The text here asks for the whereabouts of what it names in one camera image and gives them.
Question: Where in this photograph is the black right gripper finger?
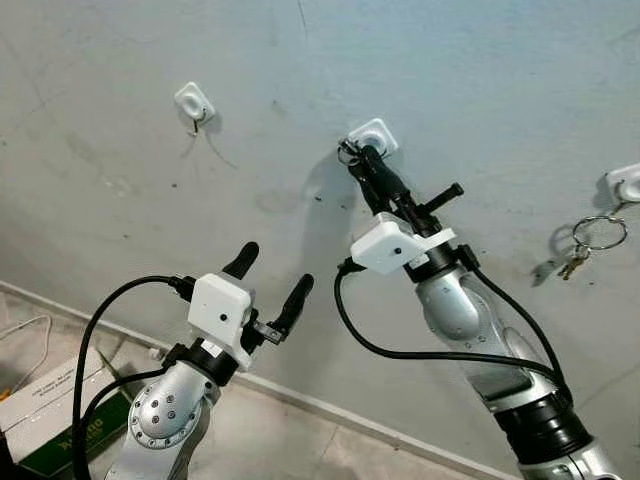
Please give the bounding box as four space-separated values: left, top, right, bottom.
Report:
343 150 401 214
352 143 410 206

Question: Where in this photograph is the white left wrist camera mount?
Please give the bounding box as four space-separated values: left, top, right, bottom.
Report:
187 272 259 371

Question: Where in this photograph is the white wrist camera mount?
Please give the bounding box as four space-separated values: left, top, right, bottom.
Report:
350 212 458 276
187 272 259 371

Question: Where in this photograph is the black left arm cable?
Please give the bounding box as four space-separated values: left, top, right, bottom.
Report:
72 275 196 480

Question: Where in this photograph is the white floor cable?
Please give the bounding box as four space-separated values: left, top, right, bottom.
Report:
0 315 53 396

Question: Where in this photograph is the white cardboard box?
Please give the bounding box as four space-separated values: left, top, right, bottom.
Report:
0 350 126 441

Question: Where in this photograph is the key bunch on metal ring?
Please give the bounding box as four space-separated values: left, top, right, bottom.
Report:
557 205 629 281

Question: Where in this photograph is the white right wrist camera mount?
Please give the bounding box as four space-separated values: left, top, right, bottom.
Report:
350 212 458 276

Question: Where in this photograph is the white adhesive wall hook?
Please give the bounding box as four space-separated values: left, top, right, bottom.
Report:
347 118 399 161
605 163 640 213
174 82 216 136

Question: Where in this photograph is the green printed box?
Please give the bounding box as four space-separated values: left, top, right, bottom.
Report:
15 395 136 479

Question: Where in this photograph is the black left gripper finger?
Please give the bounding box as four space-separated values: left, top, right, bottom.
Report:
222 242 260 281
275 274 315 339

